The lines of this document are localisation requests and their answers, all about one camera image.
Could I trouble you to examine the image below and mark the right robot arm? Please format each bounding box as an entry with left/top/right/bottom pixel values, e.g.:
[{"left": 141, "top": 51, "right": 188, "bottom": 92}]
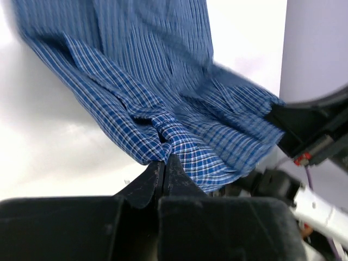
[{"left": 234, "top": 86, "right": 347, "bottom": 260}]

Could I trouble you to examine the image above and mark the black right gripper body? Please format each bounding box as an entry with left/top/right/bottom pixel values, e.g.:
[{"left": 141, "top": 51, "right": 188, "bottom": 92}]
[{"left": 264, "top": 86, "right": 347, "bottom": 171}]

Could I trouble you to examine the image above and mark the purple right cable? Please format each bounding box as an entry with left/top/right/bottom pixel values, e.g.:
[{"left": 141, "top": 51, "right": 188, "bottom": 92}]
[{"left": 274, "top": 157, "right": 343, "bottom": 261}]

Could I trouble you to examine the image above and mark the blue plaid long sleeve shirt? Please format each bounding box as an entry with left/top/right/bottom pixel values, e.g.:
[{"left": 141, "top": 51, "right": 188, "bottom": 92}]
[{"left": 13, "top": 1, "right": 283, "bottom": 192}]

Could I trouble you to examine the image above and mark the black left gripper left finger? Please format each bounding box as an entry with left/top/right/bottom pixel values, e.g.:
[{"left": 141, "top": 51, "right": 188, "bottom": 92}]
[{"left": 1, "top": 162, "right": 165, "bottom": 260}]

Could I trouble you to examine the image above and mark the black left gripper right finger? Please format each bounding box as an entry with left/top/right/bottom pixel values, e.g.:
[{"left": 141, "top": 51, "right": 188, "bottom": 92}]
[{"left": 158, "top": 155, "right": 306, "bottom": 260}]

